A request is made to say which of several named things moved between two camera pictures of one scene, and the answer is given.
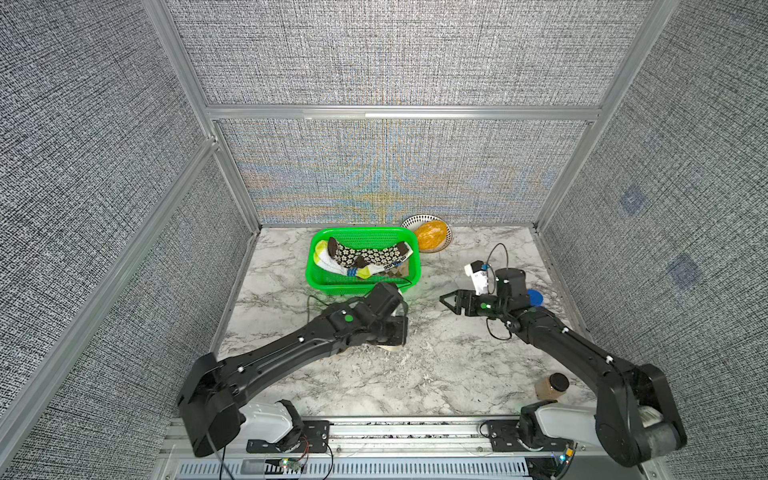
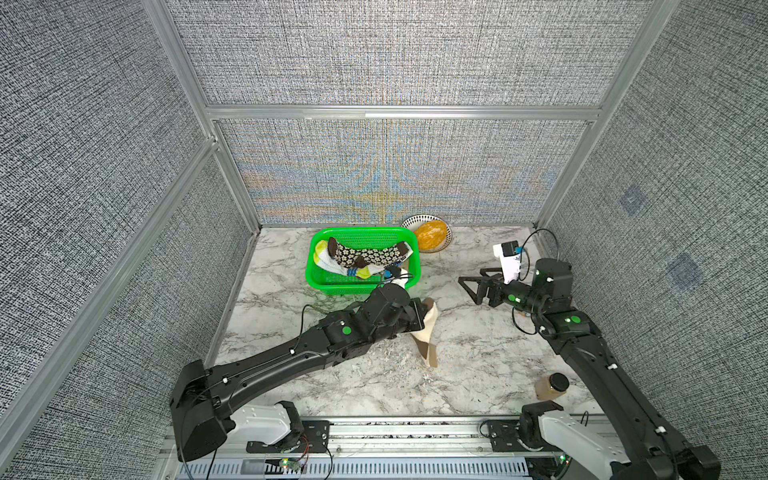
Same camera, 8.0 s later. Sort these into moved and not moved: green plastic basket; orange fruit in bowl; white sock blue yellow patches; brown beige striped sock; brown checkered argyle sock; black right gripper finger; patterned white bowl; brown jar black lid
Moved: black right gripper finger; brown checkered argyle sock; brown beige striped sock
Not moved: white sock blue yellow patches; patterned white bowl; green plastic basket; brown jar black lid; orange fruit in bowl
